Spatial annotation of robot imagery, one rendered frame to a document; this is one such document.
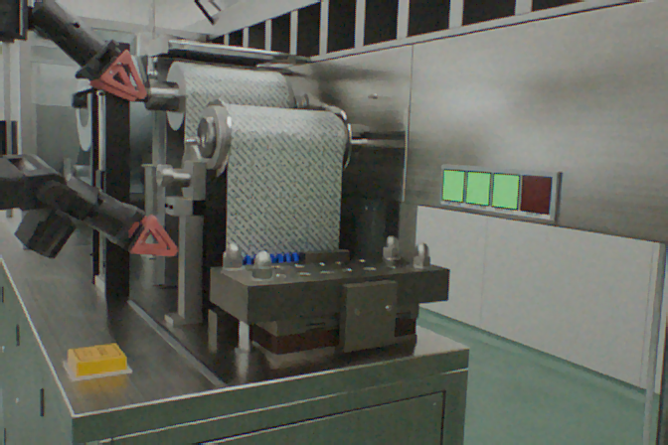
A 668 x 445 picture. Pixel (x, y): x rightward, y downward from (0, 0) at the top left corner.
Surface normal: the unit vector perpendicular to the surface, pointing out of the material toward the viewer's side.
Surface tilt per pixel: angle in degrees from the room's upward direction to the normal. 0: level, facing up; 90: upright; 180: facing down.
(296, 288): 90
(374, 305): 90
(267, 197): 90
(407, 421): 90
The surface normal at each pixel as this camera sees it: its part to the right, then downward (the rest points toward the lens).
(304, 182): 0.52, 0.12
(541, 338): -0.85, 0.03
